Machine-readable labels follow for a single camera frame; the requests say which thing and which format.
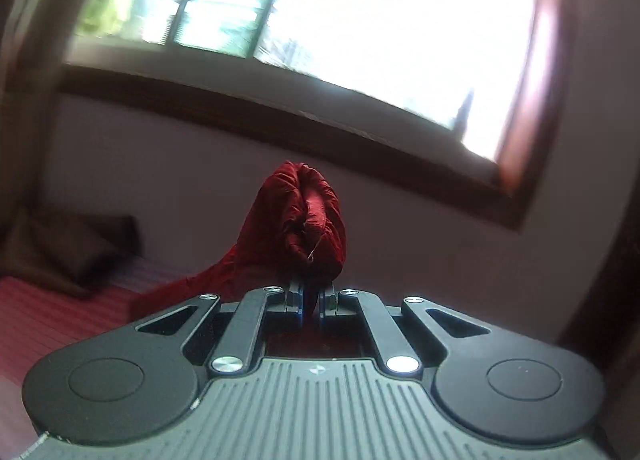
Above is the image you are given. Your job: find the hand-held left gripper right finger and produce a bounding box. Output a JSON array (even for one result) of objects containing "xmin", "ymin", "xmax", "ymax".
[{"xmin": 319, "ymin": 279, "xmax": 497, "ymax": 375}]

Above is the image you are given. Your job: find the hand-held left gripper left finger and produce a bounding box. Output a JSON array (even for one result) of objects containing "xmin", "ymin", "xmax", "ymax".
[{"xmin": 135, "ymin": 277, "xmax": 306, "ymax": 377}]

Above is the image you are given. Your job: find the red puffer jacket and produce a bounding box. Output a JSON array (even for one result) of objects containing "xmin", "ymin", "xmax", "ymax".
[{"xmin": 131, "ymin": 160, "xmax": 348, "ymax": 322}]

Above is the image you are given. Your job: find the brown pillow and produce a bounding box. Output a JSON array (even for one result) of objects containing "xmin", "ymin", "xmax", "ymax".
[{"xmin": 0, "ymin": 207, "xmax": 142, "ymax": 299}]

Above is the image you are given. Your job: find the pink checked bed sheet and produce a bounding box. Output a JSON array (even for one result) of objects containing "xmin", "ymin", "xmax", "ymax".
[{"xmin": 0, "ymin": 254, "xmax": 202, "ymax": 460}]

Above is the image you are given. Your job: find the wooden framed window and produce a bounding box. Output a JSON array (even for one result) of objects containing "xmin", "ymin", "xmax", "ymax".
[{"xmin": 59, "ymin": 0, "xmax": 567, "ymax": 232}]

